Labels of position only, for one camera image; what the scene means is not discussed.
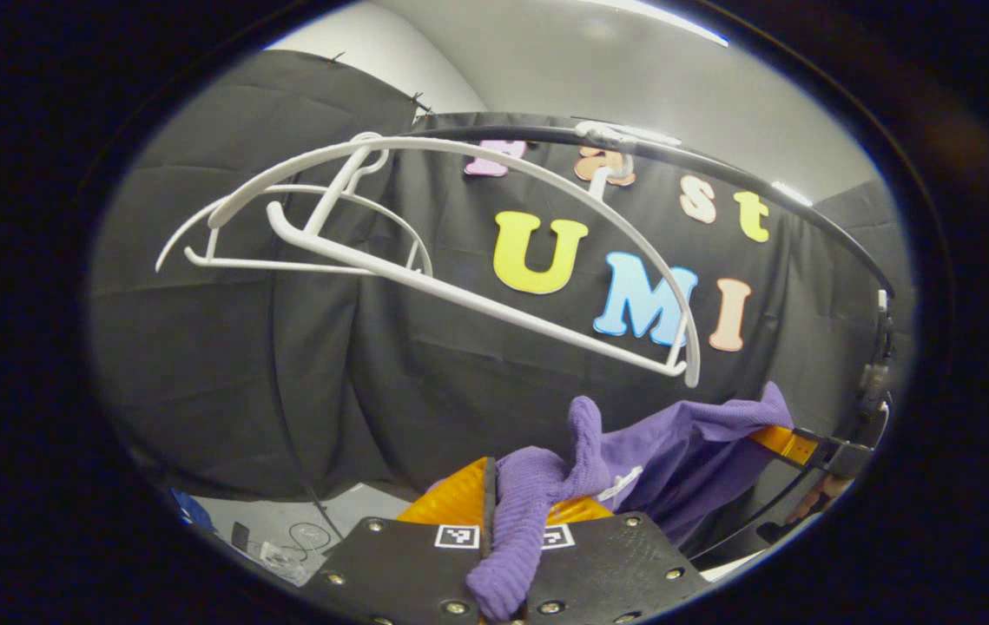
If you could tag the black backdrop cloth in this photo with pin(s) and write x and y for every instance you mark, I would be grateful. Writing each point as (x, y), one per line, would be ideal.
(242, 391)

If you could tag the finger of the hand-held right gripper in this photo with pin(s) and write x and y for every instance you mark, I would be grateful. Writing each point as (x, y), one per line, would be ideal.
(785, 443)

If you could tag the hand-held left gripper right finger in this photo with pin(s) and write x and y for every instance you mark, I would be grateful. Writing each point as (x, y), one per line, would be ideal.
(607, 569)

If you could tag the clear plastic bag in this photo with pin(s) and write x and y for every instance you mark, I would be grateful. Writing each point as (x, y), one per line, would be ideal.
(284, 562)

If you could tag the purple knit cardigan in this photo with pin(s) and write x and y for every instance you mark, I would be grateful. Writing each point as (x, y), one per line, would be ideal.
(676, 451)

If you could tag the black clothes rack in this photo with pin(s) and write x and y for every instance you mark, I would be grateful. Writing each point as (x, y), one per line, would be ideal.
(529, 135)

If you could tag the blue object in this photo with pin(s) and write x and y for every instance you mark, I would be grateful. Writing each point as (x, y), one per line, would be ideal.
(194, 510)

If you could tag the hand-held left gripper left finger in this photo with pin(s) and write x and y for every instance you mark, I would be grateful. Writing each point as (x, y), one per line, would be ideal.
(407, 569)

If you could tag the white plastic hanger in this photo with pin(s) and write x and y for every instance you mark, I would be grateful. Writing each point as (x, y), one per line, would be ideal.
(242, 261)
(694, 365)

